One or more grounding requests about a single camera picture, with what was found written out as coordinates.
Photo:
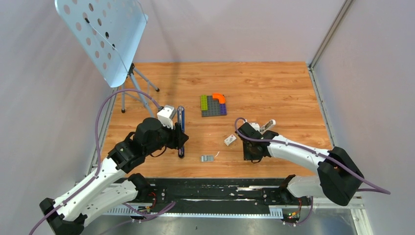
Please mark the orange curved brick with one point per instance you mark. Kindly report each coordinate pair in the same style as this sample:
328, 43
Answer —
219, 97

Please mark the green building brick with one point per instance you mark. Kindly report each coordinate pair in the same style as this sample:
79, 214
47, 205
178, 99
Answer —
204, 102

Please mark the blue building brick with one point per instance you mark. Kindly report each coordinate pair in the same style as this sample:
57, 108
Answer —
223, 109

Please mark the light blue music stand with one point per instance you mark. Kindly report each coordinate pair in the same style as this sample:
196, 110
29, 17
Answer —
109, 31

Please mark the grey staple tray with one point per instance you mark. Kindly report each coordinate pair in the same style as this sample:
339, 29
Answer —
207, 158

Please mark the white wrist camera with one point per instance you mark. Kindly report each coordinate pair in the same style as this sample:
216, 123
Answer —
166, 115
255, 126

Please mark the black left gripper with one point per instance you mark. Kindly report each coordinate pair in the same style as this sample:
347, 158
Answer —
177, 137

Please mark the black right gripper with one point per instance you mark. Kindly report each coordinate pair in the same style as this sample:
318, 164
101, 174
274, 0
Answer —
247, 156

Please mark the grey building baseplate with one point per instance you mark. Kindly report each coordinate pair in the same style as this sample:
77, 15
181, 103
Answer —
213, 108

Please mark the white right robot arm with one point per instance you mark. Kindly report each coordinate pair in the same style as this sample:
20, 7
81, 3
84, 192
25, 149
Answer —
336, 176

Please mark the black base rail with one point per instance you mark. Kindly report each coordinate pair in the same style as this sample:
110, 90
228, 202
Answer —
215, 197

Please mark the white stapler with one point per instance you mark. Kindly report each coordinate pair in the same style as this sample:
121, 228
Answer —
269, 125

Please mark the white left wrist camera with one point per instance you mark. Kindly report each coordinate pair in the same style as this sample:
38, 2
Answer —
166, 115

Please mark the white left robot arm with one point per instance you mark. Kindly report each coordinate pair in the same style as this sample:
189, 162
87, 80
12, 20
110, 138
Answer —
70, 213

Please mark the white staple box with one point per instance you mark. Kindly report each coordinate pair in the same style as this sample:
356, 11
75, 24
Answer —
230, 139

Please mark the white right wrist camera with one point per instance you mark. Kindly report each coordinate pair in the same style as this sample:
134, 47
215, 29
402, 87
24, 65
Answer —
255, 126

